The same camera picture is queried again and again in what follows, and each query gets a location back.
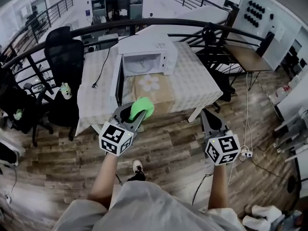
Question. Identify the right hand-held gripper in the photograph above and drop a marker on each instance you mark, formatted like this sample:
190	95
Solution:
222	149

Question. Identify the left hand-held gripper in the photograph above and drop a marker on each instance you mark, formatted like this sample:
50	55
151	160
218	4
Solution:
113	138

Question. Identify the glass microwave turntable plate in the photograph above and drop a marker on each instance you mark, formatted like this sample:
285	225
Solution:
139	65

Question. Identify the person's left forearm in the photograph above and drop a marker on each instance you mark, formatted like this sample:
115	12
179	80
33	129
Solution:
106	177

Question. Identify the person's right forearm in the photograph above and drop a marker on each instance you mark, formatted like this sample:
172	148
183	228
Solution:
217	186

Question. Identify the white microwave oven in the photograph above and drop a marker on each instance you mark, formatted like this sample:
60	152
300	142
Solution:
144	56

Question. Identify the beige mat with white flower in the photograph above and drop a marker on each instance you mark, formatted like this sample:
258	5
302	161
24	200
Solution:
154	93

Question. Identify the table with checked tablecloth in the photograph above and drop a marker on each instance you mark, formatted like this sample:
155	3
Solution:
192	80

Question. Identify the white power strip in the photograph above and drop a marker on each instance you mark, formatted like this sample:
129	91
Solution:
246	154

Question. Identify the person's white shoe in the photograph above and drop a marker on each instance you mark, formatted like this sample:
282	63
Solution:
138	166

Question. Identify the pale green plush toy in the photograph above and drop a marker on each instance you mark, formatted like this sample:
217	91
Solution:
66	90

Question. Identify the brown wooden side desk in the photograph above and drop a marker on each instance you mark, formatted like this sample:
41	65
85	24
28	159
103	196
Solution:
247	56

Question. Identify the tall black mesh office chair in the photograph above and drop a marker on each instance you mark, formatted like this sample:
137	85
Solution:
63	64

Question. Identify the person's grey shirt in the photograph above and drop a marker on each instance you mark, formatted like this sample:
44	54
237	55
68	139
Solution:
149	208

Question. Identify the black metal railing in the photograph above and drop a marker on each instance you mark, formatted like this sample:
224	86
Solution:
149	21

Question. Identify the pair of white shoes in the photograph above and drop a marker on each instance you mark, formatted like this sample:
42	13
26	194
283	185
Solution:
261	216

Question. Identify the low black office chair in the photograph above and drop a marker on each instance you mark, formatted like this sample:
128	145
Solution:
19	114

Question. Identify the whiteboard with black pegs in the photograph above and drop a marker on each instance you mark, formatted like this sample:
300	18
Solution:
260	20

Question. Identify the small green plush toy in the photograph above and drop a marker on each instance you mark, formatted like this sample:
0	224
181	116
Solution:
18	114

